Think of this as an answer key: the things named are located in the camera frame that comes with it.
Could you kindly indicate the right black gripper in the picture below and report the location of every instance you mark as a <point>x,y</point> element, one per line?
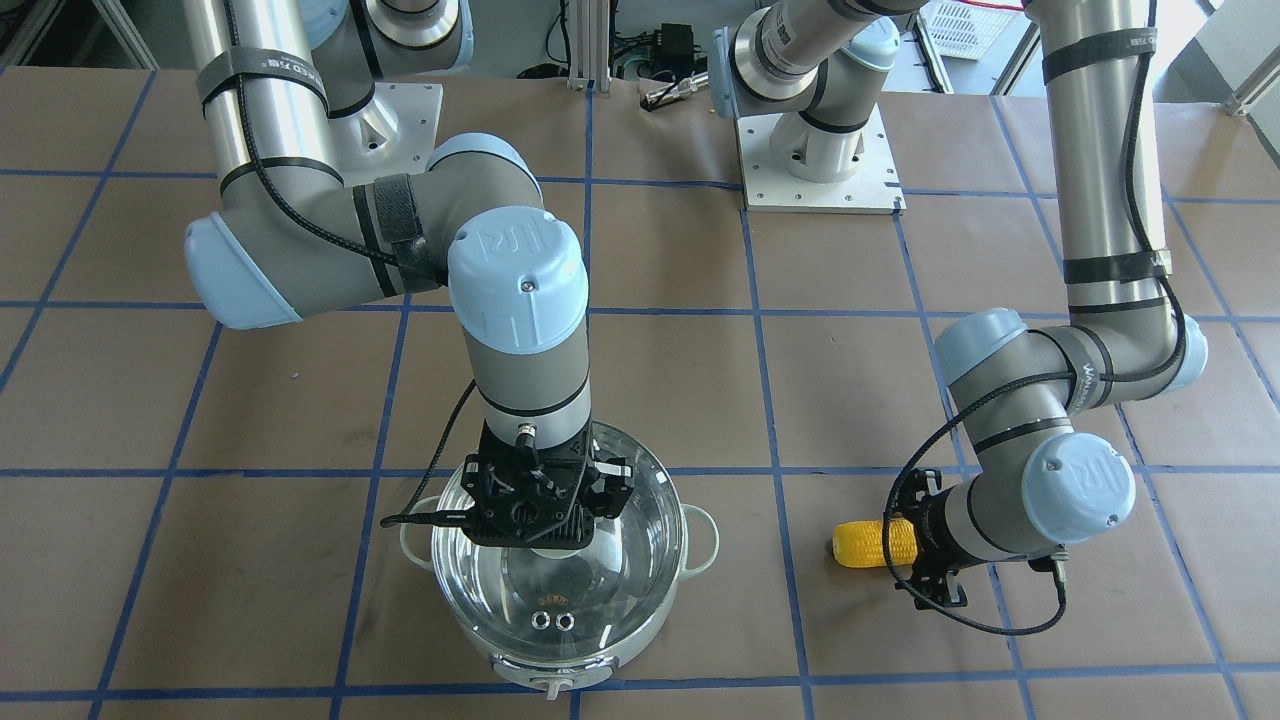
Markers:
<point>611,484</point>

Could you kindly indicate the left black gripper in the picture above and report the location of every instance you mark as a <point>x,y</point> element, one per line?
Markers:
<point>932,533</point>

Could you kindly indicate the yellow corn cob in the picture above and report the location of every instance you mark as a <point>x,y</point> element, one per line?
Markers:
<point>859,544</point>

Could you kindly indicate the glass pot lid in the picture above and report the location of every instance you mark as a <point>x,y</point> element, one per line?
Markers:
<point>576,613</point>

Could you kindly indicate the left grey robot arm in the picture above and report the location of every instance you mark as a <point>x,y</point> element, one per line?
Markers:
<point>1043,484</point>

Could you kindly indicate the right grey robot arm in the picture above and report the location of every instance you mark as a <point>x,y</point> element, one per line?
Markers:
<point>336,194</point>

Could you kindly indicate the mint green steel pot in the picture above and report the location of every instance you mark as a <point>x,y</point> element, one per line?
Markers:
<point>447,510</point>

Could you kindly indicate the black power adapter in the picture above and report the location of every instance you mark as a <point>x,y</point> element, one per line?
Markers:
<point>674,47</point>

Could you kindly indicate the white plastic basket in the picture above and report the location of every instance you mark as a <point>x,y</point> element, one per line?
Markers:
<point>967,29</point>

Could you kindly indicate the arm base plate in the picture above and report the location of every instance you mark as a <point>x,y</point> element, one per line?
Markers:
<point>394,133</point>
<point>788,165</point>

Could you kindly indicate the metal cable connector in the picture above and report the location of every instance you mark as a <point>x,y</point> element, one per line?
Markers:
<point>675,92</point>

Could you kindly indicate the aluminium frame post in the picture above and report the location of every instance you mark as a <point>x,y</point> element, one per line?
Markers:
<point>588,42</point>

